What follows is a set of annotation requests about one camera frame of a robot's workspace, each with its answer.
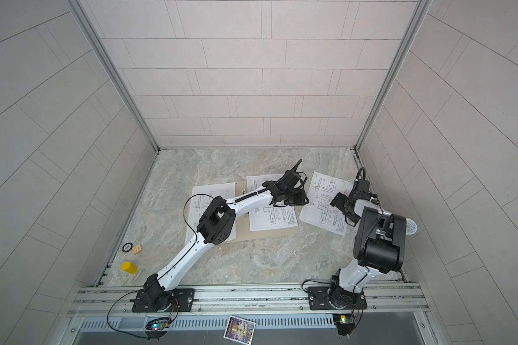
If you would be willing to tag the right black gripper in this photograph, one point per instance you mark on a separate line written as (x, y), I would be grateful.
(340, 200)

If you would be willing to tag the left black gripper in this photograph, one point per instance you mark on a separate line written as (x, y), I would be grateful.
(301, 200)

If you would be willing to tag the printed drawing sheet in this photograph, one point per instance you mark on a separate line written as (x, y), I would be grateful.
(268, 218)
(205, 202)

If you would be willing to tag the beige cardboard folder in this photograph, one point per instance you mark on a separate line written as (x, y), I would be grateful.
(242, 232)

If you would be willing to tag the printed drawing sheet top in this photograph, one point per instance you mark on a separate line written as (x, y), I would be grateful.
(205, 202)

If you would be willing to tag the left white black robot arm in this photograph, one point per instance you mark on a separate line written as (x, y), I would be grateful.
(157, 293)

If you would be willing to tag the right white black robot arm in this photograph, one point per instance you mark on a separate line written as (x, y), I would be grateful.
(378, 249)

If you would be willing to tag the stack of printed sheets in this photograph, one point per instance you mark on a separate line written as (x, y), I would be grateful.
(318, 212)

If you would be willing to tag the blue yellow toy microphone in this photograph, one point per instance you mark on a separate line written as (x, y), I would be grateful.
(411, 227)

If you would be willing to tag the right circuit board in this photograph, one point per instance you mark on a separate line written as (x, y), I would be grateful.
(345, 324)

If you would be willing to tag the colourful picture card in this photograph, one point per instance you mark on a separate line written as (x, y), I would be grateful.
(239, 330)

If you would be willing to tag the small wooden block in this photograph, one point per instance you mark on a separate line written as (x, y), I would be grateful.
(137, 249)

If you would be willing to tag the yellow cylinder block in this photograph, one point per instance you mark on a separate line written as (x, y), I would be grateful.
(129, 267)

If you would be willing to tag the left green circuit board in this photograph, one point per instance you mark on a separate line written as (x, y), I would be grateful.
(158, 325)

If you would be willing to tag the aluminium mounting rail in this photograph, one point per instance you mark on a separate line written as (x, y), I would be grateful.
(261, 299)

